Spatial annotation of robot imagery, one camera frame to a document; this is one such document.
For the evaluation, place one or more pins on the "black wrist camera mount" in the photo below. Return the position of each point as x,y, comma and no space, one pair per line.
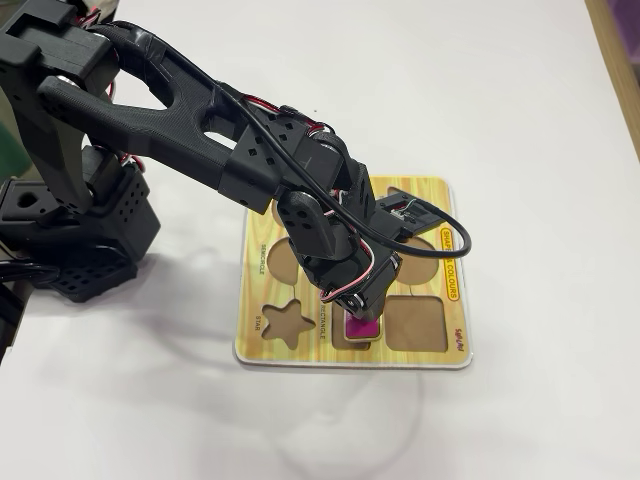
395,222

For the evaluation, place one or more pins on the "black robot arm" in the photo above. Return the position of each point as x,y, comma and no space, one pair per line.
150,125

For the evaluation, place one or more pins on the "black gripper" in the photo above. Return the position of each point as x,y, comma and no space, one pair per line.
371,286

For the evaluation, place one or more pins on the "pink rectangle piece yellow pin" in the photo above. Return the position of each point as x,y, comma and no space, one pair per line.
362,330

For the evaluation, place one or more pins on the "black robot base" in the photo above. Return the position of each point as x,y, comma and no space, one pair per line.
100,289

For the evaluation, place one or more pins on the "wooden shape puzzle board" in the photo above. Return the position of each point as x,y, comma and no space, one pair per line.
250,290

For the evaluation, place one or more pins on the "purple object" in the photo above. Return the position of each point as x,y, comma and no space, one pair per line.
631,20

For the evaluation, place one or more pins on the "olive floral fabric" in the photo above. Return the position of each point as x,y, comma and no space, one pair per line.
10,145

